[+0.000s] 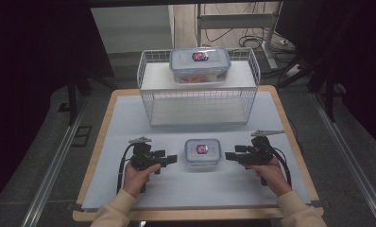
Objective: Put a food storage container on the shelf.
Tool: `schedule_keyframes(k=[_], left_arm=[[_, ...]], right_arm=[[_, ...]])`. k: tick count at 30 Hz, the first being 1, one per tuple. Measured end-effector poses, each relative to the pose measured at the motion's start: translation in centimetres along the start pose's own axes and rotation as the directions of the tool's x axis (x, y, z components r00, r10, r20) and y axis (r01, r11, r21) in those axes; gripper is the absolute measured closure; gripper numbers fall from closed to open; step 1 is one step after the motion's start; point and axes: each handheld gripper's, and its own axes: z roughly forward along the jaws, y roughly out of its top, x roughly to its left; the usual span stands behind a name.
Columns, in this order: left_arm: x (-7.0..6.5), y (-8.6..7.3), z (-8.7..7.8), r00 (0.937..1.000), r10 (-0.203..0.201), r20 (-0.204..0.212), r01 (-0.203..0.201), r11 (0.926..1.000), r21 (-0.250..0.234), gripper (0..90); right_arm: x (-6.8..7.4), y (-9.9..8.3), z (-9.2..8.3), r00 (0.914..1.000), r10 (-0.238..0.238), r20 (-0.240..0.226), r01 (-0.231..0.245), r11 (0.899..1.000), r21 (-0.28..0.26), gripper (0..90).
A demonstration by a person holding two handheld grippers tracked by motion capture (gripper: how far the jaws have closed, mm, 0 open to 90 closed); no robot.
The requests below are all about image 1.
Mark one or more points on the light blue table mat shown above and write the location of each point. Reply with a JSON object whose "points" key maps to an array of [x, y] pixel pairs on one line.
{"points": [[201, 189]]}

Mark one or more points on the black stand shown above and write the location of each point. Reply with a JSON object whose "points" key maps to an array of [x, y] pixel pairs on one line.
{"points": [[72, 101], [329, 97]]}

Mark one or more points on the person's left hand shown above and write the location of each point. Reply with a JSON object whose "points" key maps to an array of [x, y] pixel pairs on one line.
{"points": [[135, 181]]}

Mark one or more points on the white power strip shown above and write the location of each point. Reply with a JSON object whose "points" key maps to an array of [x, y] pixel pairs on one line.
{"points": [[293, 71]]}

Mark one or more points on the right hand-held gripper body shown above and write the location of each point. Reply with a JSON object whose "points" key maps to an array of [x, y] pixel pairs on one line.
{"points": [[260, 153]]}

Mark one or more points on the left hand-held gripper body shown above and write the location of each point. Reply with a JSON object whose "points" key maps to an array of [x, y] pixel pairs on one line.
{"points": [[142, 157]]}

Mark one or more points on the large clear food container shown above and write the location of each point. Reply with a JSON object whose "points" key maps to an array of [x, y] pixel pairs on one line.
{"points": [[200, 64]]}

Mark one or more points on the aluminium rail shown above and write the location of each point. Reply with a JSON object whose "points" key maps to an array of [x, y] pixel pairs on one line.
{"points": [[353, 157], [50, 167]]}

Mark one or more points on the person's right hand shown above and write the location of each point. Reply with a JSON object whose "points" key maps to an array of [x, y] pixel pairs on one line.
{"points": [[272, 178]]}

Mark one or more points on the wooden table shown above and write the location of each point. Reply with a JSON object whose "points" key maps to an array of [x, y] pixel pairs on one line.
{"points": [[205, 214]]}

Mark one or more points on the small clear food container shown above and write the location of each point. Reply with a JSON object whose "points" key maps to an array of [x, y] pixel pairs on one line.
{"points": [[202, 153]]}

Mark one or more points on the white metal desk frame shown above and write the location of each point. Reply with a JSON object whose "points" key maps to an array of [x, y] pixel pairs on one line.
{"points": [[236, 21]]}

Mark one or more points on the white panel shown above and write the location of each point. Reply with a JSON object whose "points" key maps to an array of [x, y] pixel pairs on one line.
{"points": [[131, 28]]}

